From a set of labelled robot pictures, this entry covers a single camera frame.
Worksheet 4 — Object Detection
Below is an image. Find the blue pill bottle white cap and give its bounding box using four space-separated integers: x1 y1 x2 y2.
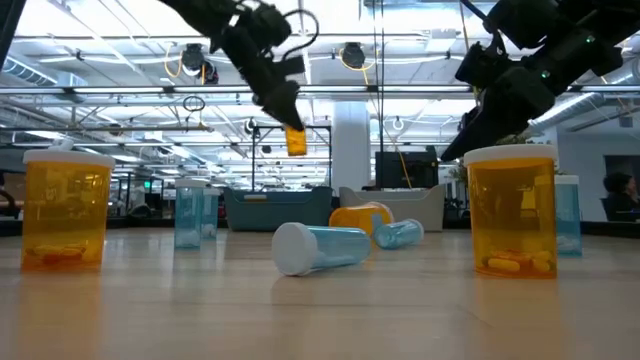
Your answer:
373 218 426 251
271 222 373 278
173 178 207 251
554 174 584 258
200 187 222 240

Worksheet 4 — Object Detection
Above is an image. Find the black metal table frame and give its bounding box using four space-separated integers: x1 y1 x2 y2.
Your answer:
0 215 640 239

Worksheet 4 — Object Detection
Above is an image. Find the black hanging cable with coil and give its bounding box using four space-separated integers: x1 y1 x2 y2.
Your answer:
371 0 387 151

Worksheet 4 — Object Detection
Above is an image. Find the long ceiling light bar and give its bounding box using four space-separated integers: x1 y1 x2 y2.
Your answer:
0 82 640 97

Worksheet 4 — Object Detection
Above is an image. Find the black metal stand frame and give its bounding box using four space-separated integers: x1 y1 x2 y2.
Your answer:
251 123 333 191

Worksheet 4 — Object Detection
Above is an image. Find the person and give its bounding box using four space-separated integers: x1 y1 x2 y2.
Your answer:
601 172 640 224

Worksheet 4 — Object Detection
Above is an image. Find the teal plastic bin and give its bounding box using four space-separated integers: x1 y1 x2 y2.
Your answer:
222 185 335 233

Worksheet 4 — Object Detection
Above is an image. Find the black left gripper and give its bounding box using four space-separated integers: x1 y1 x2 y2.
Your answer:
219 3 306 132

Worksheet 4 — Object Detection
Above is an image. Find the white round column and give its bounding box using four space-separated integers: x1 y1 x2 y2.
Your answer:
331 101 372 194

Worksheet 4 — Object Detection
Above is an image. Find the black ceiling cable reel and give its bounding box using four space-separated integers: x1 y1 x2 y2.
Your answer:
341 42 367 70
180 43 220 86

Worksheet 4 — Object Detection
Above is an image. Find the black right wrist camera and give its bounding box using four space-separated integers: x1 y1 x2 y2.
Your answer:
453 42 514 90

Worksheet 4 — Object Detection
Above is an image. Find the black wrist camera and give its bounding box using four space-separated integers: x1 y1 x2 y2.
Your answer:
453 42 514 90
278 53 307 77

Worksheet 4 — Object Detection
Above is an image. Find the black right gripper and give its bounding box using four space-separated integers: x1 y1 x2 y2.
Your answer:
439 32 624 163

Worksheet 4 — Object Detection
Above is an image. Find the light grey plastic bin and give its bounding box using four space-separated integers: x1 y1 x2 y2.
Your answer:
338 184 447 233

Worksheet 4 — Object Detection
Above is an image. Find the black monitor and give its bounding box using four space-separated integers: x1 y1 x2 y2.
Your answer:
374 146 440 190

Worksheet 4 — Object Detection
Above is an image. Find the silver ventilation duct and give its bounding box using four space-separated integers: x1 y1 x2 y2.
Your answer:
527 59 640 134

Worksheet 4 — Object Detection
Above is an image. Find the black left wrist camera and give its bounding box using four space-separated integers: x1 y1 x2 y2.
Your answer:
278 53 307 77

